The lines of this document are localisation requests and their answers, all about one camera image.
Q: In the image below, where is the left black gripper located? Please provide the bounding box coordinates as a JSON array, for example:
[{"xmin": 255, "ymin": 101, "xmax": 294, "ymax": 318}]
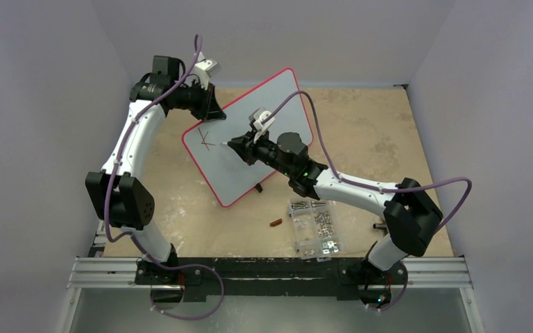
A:
[{"xmin": 173, "ymin": 79, "xmax": 226, "ymax": 121}]

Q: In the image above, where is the pink framed whiteboard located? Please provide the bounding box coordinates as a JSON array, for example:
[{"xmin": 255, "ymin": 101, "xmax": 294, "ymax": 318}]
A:
[{"xmin": 181, "ymin": 67, "xmax": 300, "ymax": 207}]

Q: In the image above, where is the red marker cap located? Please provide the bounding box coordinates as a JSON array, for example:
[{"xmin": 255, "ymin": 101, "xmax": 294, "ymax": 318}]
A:
[{"xmin": 269, "ymin": 219, "xmax": 282, "ymax": 227}]

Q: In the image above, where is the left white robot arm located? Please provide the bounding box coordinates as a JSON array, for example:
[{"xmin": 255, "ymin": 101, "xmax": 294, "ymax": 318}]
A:
[{"xmin": 85, "ymin": 54, "xmax": 226, "ymax": 284}]

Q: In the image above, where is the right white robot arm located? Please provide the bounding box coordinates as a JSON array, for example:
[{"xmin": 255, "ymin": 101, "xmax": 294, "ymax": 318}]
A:
[{"xmin": 227, "ymin": 131, "xmax": 443, "ymax": 282}]

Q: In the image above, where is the clear plastic screw box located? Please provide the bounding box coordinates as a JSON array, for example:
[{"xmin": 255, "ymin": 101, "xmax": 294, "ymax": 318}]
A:
[{"xmin": 287, "ymin": 195, "xmax": 378, "ymax": 263}]

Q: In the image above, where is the black metal clamp tool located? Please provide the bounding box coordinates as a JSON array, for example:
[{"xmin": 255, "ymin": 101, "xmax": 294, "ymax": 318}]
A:
[{"xmin": 373, "ymin": 223, "xmax": 387, "ymax": 230}]

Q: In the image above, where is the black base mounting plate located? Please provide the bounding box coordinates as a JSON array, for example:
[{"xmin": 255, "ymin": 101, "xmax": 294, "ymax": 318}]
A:
[{"xmin": 135, "ymin": 257, "xmax": 408, "ymax": 306}]

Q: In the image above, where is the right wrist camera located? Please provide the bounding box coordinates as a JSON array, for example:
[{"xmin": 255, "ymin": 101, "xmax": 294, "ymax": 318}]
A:
[{"xmin": 248, "ymin": 108, "xmax": 275, "ymax": 144}]

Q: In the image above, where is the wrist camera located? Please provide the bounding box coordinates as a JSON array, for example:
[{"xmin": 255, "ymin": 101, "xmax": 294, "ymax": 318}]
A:
[
  {"xmin": 248, "ymin": 108, "xmax": 275, "ymax": 144},
  {"xmin": 192, "ymin": 58, "xmax": 221, "ymax": 89}
]

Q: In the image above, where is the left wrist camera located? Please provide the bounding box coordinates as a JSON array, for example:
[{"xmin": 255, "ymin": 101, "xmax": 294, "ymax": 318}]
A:
[{"xmin": 192, "ymin": 58, "xmax": 221, "ymax": 89}]

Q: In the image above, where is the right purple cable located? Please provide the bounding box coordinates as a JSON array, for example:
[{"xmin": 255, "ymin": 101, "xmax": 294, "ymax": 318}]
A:
[{"xmin": 266, "ymin": 90, "xmax": 473, "ymax": 314}]

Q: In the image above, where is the aluminium frame rail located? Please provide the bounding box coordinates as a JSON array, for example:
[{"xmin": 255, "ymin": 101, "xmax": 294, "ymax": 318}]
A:
[{"xmin": 57, "ymin": 84, "xmax": 486, "ymax": 333}]

